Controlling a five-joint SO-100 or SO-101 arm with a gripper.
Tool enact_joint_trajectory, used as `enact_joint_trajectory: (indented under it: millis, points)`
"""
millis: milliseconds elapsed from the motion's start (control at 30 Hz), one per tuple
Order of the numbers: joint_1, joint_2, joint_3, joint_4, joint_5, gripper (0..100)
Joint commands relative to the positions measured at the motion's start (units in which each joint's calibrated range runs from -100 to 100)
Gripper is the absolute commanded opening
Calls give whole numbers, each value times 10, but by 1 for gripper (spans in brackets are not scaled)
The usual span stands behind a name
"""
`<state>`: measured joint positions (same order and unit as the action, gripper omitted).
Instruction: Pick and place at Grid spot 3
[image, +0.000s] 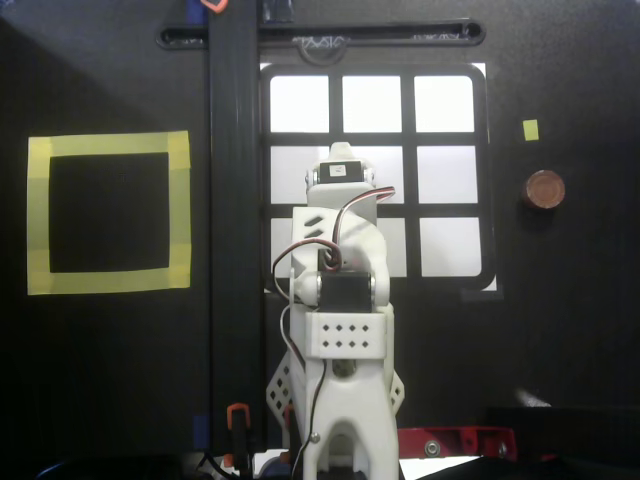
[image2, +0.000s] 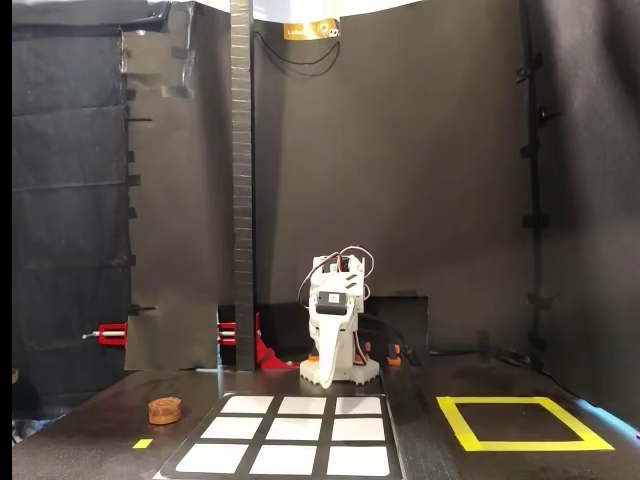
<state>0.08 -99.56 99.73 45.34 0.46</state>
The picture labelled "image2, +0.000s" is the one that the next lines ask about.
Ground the white gripper with motor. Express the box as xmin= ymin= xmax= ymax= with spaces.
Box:
xmin=308 ymin=288 xmax=359 ymax=390

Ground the brown wooden disc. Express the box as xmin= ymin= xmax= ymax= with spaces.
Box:
xmin=147 ymin=396 xmax=183 ymax=426

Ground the black white grid mat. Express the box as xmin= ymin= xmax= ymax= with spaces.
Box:
xmin=152 ymin=392 xmax=405 ymax=480

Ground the black box behind robot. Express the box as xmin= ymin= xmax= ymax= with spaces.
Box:
xmin=259 ymin=294 xmax=430 ymax=371

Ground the yellow tape square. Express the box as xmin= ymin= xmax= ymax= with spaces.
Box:
xmin=435 ymin=396 xmax=615 ymax=453

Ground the dark grey paper sheet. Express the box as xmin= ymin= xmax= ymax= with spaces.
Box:
xmin=122 ymin=27 xmax=222 ymax=371

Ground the red metal clamp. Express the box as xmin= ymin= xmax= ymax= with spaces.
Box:
xmin=82 ymin=312 xmax=301 ymax=371

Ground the thin black stand pole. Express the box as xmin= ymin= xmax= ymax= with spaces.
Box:
xmin=516 ymin=0 xmax=550 ymax=372

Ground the black cloth curtain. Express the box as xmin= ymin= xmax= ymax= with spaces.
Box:
xmin=12 ymin=0 xmax=174 ymax=417

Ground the clear plastic tape strip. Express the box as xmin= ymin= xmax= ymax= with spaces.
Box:
xmin=159 ymin=44 xmax=196 ymax=100

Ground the orange printed label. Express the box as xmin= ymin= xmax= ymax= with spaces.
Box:
xmin=283 ymin=18 xmax=342 ymax=41

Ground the blue table edge tape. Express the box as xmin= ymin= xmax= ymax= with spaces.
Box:
xmin=579 ymin=397 xmax=640 ymax=441

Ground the upper arm servo cable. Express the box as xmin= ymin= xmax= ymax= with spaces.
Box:
xmin=298 ymin=259 xmax=331 ymax=307

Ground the black power cable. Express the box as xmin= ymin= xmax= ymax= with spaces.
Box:
xmin=358 ymin=312 xmax=426 ymax=369

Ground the wrist servo cable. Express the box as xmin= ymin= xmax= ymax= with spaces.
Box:
xmin=333 ymin=244 xmax=377 ymax=304

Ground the black vertical camera post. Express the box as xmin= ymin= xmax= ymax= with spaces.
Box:
xmin=230 ymin=0 xmax=257 ymax=372

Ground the black hanging cable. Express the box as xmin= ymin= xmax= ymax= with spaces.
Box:
xmin=252 ymin=29 xmax=342 ymax=79

